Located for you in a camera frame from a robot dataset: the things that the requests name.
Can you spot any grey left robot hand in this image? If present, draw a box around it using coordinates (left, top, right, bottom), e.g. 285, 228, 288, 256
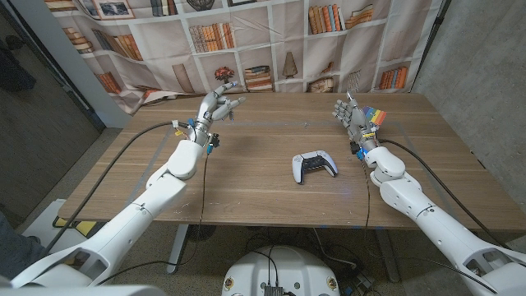
190, 81, 247, 145

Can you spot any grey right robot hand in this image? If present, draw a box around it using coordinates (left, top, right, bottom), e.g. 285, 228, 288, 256
331, 90, 383, 151

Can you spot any white black game controller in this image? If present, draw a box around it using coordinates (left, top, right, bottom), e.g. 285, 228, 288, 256
291, 150, 339, 185

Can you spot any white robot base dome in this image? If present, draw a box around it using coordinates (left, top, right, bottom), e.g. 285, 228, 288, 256
221, 245, 341, 296

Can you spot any rainbow colour sticker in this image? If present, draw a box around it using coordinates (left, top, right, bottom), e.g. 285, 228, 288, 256
361, 105, 388, 127

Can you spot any printed bookshelf backdrop cloth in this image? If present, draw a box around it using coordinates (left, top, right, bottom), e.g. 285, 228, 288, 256
43, 0, 447, 116

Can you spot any black backdrop stand pole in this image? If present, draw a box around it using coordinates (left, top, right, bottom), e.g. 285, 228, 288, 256
410, 0, 452, 94

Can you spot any black round floor foot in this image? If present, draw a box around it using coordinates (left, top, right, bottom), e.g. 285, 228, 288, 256
187, 224, 218, 243

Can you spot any grey table leg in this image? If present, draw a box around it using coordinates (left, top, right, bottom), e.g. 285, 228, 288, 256
373, 229, 402, 284

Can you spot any white table leg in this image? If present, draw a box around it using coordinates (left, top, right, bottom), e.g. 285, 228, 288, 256
166, 224, 190, 275

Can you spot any floor power strip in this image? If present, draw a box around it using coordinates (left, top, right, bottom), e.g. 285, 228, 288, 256
343, 271, 375, 296

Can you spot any grey box on base dome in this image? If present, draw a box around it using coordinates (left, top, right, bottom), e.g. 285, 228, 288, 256
262, 284, 298, 296

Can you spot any white floor platform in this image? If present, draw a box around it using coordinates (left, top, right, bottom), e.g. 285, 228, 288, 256
22, 199, 98, 250

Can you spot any person in blue jeans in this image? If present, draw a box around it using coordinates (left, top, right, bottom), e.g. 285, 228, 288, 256
0, 211, 47, 280

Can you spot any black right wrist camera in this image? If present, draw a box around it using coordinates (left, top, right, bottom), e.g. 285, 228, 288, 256
349, 141, 367, 161

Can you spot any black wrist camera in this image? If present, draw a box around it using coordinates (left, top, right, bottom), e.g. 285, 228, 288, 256
349, 141, 367, 161
206, 132, 221, 155

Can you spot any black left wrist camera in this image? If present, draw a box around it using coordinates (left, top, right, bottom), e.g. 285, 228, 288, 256
206, 132, 221, 155

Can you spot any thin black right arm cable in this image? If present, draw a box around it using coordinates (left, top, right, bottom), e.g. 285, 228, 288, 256
361, 158, 501, 295

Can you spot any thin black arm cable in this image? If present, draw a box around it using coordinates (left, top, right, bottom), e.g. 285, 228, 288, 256
361, 158, 501, 295
96, 151, 211, 287

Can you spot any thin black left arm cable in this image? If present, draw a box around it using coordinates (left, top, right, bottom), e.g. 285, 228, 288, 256
96, 151, 211, 287

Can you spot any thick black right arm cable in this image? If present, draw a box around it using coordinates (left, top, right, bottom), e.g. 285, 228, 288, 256
377, 138, 510, 251

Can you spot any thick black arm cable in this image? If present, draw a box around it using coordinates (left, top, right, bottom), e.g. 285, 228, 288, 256
43, 120, 190, 254
377, 138, 510, 251

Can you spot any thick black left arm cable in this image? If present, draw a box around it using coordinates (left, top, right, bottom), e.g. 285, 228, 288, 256
43, 120, 190, 254

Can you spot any white floor cable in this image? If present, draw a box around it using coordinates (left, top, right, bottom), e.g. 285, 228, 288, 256
312, 228, 358, 271

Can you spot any black cable on base dome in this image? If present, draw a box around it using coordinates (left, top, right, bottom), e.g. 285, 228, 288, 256
249, 249, 281, 287

